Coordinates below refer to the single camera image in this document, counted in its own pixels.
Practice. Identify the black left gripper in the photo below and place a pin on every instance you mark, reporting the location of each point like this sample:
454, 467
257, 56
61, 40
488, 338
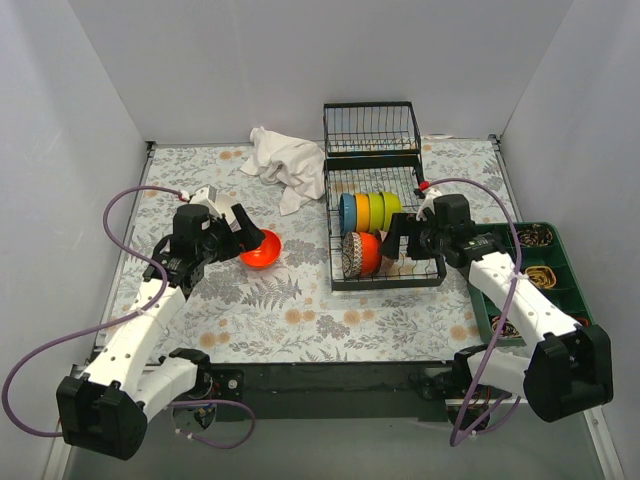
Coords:
232, 236

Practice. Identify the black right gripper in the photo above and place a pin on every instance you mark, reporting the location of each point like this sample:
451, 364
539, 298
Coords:
413, 237

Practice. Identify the pink patterned bowl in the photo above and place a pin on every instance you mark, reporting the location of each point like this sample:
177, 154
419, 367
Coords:
386, 263

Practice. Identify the dark patterned bowl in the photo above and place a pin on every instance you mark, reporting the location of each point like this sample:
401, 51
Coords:
352, 255

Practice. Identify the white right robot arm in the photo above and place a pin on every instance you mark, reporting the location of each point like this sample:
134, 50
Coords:
570, 366

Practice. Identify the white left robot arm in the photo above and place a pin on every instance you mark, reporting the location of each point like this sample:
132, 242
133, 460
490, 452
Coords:
168, 281

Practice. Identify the lime green bowl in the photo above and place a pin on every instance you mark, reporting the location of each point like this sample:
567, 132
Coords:
376, 211
392, 205

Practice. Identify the yellow orange bowl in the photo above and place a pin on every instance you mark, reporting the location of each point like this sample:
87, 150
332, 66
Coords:
362, 212

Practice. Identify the floral table mat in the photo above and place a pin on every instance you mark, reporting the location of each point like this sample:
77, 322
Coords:
289, 311

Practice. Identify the blue bowl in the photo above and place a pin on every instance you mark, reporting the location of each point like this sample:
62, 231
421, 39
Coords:
347, 213

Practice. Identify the crumpled white cloth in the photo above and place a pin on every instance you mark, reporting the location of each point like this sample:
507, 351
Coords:
296, 163

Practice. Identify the green compartment tray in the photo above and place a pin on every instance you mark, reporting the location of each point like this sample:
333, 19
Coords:
546, 263

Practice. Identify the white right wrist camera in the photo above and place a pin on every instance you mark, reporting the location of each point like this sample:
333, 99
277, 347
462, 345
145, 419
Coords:
427, 206

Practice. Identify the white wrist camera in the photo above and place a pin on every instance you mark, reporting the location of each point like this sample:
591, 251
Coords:
206, 196
427, 206

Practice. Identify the black wire dish rack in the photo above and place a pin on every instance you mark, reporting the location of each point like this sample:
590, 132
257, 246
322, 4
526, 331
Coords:
399, 174

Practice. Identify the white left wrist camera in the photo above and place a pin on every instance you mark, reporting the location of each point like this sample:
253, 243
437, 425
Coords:
206, 196

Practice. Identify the black wire basket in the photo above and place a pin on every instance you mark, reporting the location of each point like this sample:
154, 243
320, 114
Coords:
378, 128

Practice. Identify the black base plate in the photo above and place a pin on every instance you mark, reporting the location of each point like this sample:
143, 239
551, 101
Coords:
423, 391

